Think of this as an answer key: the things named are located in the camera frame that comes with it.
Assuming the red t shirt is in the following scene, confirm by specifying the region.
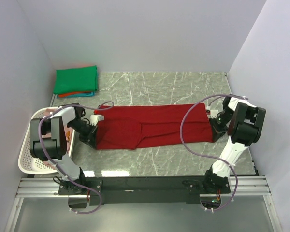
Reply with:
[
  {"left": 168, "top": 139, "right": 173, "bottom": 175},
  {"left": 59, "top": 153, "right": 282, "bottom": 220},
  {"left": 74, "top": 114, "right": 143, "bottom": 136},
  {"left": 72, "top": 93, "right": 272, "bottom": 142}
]
[{"left": 95, "top": 103, "right": 213, "bottom": 150}]

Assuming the teal folded t shirt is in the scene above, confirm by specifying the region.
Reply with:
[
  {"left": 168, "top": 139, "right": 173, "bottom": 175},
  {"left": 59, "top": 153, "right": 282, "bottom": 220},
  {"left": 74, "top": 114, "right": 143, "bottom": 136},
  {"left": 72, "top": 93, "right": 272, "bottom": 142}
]
[{"left": 67, "top": 91, "right": 95, "bottom": 98}]

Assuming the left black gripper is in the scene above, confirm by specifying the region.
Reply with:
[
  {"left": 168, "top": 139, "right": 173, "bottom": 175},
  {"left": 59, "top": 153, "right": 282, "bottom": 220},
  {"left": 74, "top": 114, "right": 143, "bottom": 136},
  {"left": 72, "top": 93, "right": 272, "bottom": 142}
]
[{"left": 67, "top": 119, "right": 98, "bottom": 149}]

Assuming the pink t shirt in basket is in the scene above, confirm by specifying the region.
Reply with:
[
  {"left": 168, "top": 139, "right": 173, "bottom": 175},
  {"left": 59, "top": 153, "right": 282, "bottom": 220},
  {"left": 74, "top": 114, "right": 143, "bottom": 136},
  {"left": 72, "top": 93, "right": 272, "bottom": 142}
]
[{"left": 43, "top": 108, "right": 73, "bottom": 170}]

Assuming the green folded t shirt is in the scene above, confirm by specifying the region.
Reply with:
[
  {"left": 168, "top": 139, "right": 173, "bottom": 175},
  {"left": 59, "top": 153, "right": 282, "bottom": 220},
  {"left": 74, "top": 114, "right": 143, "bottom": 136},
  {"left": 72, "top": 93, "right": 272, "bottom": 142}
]
[{"left": 53, "top": 65, "right": 98, "bottom": 94}]

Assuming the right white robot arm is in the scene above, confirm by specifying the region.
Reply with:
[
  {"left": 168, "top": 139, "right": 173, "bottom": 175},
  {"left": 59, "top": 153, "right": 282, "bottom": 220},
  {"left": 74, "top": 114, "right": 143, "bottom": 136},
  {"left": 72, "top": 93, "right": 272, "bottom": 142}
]
[{"left": 202, "top": 96, "right": 266, "bottom": 193}]

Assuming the orange folded t shirt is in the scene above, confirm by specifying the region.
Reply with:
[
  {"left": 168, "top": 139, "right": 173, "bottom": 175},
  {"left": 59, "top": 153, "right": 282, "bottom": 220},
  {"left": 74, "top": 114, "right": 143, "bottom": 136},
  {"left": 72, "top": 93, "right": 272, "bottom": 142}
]
[{"left": 57, "top": 91, "right": 95, "bottom": 98}]

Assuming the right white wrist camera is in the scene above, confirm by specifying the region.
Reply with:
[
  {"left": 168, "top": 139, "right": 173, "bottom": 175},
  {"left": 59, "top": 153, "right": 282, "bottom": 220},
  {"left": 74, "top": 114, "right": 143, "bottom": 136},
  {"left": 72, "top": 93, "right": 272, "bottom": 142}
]
[{"left": 206, "top": 106, "right": 219, "bottom": 119}]

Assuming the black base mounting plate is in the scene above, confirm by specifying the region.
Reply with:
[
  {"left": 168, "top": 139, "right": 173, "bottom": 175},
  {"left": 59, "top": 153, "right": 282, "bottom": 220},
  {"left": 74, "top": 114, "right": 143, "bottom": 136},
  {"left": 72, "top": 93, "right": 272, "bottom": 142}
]
[{"left": 58, "top": 175, "right": 232, "bottom": 209}]

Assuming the aluminium rail frame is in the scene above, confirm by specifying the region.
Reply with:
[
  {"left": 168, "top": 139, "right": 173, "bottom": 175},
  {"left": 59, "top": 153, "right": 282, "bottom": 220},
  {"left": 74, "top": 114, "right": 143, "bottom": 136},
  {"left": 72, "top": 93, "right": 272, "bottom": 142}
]
[{"left": 5, "top": 176, "right": 283, "bottom": 232}]

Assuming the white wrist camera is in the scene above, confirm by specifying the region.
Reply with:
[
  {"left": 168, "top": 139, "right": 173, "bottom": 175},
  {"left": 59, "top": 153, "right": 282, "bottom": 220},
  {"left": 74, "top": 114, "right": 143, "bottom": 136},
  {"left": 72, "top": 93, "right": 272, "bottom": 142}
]
[
  {"left": 89, "top": 114, "right": 104, "bottom": 126},
  {"left": 206, "top": 106, "right": 219, "bottom": 119}
]

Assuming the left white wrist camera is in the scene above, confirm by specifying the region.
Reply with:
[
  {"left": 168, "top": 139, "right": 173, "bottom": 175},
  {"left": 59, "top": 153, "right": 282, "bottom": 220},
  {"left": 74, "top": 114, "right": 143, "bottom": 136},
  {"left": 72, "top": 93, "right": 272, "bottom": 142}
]
[{"left": 89, "top": 114, "right": 104, "bottom": 126}]

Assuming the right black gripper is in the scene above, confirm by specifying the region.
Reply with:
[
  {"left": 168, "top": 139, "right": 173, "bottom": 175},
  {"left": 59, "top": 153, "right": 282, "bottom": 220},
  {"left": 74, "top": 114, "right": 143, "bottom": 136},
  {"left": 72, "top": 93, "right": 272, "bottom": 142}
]
[{"left": 209, "top": 109, "right": 233, "bottom": 142}]

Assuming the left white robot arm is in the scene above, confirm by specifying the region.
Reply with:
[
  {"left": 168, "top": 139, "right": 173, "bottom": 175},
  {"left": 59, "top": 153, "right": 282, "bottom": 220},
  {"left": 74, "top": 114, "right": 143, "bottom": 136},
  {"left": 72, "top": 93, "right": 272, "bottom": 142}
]
[{"left": 29, "top": 104, "right": 99, "bottom": 195}]

